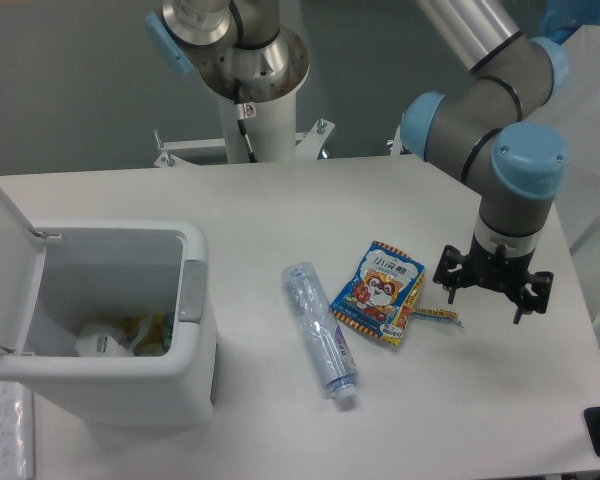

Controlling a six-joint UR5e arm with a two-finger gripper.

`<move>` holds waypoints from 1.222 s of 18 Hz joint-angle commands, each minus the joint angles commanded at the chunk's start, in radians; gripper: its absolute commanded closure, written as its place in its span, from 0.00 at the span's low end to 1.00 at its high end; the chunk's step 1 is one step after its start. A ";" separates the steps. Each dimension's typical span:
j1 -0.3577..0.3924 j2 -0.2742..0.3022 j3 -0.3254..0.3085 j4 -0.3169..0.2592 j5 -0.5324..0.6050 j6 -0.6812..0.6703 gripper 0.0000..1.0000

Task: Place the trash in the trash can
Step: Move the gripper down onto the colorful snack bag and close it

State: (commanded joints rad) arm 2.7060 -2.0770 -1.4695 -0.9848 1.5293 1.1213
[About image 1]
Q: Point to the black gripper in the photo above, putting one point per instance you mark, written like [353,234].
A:
[496,272]

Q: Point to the blue cartoon snack bag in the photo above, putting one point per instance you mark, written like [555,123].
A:
[382,293]

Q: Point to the clear plastic water bottle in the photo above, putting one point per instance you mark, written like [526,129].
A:
[324,340]

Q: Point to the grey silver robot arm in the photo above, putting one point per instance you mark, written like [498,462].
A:
[482,137]

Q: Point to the white trash can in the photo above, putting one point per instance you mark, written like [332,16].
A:
[110,319]

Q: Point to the white crumpled trash in bin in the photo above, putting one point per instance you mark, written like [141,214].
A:
[102,341]

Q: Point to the white trash can lid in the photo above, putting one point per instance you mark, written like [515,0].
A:
[25,327]

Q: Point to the torn snack wrapper strip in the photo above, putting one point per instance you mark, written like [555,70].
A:
[438,316]

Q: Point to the blue water jug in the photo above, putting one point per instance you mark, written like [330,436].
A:
[562,18]

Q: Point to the paper sheet in sleeve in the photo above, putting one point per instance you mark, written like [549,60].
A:
[17,452]

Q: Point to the white base frame with bolts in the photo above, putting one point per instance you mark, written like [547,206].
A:
[248,141]

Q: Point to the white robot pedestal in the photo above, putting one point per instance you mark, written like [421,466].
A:
[272,113]

